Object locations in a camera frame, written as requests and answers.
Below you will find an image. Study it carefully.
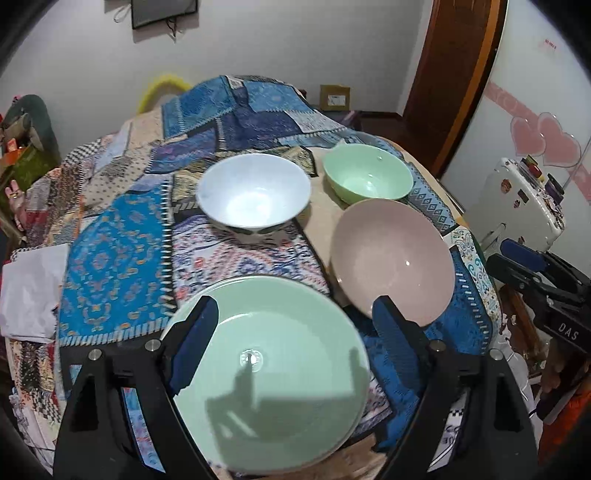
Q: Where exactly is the white stickered appliance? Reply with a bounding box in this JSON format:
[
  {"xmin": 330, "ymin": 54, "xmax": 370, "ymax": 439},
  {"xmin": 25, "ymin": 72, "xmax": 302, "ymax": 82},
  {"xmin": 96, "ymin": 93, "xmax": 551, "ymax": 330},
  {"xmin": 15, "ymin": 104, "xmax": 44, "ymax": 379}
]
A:
[{"xmin": 466, "ymin": 157, "xmax": 566, "ymax": 252}]

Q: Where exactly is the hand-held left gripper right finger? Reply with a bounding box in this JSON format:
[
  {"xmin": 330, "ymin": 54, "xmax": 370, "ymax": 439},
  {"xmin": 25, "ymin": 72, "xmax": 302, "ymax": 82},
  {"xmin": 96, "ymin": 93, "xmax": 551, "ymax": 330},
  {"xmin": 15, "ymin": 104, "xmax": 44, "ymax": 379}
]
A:
[{"xmin": 372, "ymin": 294, "xmax": 539, "ymax": 480}]

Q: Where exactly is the wooden door frame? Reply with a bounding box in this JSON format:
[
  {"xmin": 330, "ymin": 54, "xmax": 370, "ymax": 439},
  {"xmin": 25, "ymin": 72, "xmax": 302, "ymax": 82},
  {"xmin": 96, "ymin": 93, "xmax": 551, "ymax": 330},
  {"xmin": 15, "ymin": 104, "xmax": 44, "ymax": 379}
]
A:
[{"xmin": 402, "ymin": 0, "xmax": 509, "ymax": 178}]

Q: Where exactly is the orange printed garment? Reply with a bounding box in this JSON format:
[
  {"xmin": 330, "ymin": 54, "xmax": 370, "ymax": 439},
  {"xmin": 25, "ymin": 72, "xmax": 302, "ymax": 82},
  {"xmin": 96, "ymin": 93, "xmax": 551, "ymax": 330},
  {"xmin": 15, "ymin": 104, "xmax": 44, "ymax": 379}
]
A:
[{"xmin": 538, "ymin": 378, "xmax": 591, "ymax": 467}]

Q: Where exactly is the green bowl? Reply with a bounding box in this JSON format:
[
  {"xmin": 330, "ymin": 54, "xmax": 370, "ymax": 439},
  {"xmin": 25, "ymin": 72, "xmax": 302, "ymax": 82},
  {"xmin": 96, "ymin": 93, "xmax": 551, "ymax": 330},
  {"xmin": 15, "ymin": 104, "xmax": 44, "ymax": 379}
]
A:
[{"xmin": 322, "ymin": 143, "xmax": 415, "ymax": 206}]

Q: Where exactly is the white cloth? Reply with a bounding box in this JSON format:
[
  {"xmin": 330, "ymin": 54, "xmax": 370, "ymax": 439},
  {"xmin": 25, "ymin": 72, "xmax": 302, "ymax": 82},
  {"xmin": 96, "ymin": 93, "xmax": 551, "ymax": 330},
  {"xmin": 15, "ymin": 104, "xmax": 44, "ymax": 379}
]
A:
[{"xmin": 0, "ymin": 243, "xmax": 70, "ymax": 342}]

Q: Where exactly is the white bowl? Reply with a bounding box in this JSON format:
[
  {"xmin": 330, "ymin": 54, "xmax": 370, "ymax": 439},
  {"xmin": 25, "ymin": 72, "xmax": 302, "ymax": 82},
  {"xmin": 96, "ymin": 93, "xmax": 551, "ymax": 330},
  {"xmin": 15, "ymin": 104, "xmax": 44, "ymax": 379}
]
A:
[{"xmin": 196, "ymin": 154, "xmax": 312, "ymax": 244}]

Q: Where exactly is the white plastic bag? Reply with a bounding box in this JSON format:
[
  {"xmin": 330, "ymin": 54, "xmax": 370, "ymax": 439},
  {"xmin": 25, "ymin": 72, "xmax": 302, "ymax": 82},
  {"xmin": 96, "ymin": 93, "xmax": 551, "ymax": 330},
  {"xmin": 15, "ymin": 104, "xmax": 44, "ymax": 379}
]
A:
[{"xmin": 501, "ymin": 337, "xmax": 543, "ymax": 407}]

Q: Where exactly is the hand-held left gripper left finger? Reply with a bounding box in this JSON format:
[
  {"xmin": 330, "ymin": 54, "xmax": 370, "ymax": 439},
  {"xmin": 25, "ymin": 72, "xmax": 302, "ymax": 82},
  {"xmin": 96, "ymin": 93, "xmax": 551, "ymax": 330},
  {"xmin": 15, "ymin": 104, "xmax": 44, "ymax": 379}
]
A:
[{"xmin": 54, "ymin": 294, "xmax": 221, "ymax": 480}]

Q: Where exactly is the yellow fuzzy hoop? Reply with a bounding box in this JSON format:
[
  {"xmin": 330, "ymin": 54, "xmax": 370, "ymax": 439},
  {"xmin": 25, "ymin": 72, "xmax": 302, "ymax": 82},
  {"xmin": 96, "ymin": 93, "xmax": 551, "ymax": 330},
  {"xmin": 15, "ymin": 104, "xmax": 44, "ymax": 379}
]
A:
[{"xmin": 137, "ymin": 75, "xmax": 192, "ymax": 114}]

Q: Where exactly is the pink bunny toy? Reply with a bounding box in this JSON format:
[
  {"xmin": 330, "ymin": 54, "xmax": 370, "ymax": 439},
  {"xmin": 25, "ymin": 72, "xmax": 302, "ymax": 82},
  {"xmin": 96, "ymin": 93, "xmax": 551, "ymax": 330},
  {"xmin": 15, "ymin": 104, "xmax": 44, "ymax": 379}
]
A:
[{"xmin": 4, "ymin": 180, "xmax": 28, "ymax": 232}]

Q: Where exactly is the green plate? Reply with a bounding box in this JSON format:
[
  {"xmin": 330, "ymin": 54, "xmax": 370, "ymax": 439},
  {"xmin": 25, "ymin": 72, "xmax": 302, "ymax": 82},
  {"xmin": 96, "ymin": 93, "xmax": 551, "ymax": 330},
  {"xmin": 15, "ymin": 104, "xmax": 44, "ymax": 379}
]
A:
[{"xmin": 164, "ymin": 275, "xmax": 372, "ymax": 464}]

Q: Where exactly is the patchwork blanket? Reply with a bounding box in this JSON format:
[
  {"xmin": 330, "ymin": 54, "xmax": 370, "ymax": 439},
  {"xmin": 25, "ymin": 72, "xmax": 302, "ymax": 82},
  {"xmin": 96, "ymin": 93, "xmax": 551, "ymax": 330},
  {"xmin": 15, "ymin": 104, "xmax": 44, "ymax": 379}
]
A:
[{"xmin": 9, "ymin": 75, "xmax": 504, "ymax": 480}]

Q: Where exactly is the small black wall monitor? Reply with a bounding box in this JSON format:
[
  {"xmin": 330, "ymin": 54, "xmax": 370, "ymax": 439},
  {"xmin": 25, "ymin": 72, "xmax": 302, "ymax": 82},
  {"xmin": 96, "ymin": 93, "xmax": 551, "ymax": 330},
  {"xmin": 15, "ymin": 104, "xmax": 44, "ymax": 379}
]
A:
[{"xmin": 130, "ymin": 0, "xmax": 199, "ymax": 31}]

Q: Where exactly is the grey bag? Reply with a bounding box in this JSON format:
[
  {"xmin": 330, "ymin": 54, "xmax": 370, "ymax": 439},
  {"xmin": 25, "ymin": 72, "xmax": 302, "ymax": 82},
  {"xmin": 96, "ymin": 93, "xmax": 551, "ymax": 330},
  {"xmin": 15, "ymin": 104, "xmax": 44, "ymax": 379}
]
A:
[{"xmin": 337, "ymin": 111, "xmax": 370, "ymax": 134}]

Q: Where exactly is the green bag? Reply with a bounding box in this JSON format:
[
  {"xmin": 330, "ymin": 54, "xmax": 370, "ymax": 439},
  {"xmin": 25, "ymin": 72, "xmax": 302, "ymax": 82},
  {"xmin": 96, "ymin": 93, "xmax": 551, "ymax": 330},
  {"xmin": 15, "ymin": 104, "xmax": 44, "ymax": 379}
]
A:
[{"xmin": 0, "ymin": 143, "xmax": 58, "ymax": 185}]

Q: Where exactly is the pink heart wall decal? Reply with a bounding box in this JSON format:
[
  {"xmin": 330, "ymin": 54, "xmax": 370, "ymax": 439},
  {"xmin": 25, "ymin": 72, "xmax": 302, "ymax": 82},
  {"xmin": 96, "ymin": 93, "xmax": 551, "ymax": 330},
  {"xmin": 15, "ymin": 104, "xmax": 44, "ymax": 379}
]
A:
[{"xmin": 489, "ymin": 80, "xmax": 583, "ymax": 167}]

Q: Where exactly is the cardboard box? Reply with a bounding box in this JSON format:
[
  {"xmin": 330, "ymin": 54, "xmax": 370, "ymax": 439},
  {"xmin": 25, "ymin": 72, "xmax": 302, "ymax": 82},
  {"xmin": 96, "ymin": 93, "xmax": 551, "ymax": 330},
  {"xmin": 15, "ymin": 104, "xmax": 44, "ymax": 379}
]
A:
[{"xmin": 320, "ymin": 84, "xmax": 352, "ymax": 112}]

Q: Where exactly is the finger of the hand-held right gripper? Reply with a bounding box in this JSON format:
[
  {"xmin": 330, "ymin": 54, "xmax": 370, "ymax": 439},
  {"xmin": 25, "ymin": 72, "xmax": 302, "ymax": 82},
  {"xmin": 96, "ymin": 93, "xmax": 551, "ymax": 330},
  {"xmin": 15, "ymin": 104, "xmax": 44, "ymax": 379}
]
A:
[
  {"xmin": 501, "ymin": 238, "xmax": 588, "ymax": 288},
  {"xmin": 486, "ymin": 252, "xmax": 563, "ymax": 308}
]

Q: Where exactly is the pink bowl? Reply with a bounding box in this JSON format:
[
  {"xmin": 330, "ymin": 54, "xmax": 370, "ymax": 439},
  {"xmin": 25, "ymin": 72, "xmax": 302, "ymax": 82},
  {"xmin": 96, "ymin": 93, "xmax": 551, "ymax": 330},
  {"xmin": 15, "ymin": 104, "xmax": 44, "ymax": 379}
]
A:
[{"xmin": 329, "ymin": 198, "xmax": 456, "ymax": 321}]

